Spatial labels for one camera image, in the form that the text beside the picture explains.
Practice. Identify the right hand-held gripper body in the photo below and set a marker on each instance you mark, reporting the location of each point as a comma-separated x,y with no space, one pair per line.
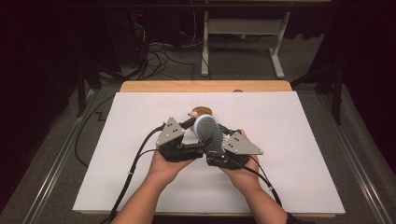
239,149

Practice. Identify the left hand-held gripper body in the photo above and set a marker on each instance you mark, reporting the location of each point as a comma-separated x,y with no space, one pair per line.
174,146

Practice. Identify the light blue hairbrush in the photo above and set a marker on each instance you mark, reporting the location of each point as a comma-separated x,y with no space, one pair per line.
209,130

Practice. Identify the brown round holder with figurine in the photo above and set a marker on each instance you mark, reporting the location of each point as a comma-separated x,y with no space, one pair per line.
203,110

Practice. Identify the person's left hand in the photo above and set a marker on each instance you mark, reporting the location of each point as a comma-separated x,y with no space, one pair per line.
165,171

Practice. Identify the person's right hand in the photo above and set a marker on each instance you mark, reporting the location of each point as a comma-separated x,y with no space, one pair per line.
243,177

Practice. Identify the wooden table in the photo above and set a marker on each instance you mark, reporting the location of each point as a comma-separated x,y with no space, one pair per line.
202,86

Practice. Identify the white board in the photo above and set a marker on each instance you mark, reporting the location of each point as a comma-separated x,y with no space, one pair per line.
295,149

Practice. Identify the black computer tower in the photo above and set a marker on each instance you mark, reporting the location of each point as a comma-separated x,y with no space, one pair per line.
124,37

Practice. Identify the black stand leg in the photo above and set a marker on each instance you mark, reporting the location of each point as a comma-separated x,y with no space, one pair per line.
81,90
336,90

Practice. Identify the white metal stand frame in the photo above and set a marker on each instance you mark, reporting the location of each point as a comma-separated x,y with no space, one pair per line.
243,26

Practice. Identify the aluminium floor rail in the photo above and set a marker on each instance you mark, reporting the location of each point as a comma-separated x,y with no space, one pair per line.
358,161
53,168

